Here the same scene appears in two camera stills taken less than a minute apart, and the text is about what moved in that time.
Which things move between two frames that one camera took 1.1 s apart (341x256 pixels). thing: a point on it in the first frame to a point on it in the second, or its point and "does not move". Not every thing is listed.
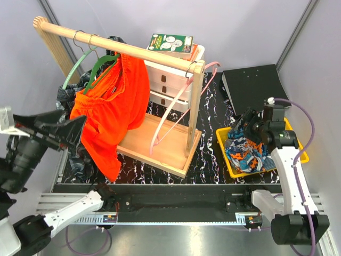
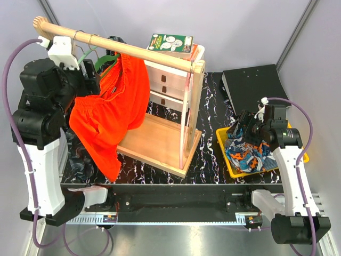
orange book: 194,50 does not move
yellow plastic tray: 221,136 does not move
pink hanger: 153,143 to 184,114
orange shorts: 119,102 does not move
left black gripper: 68,132 to 90,85
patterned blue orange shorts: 246,154 does not move
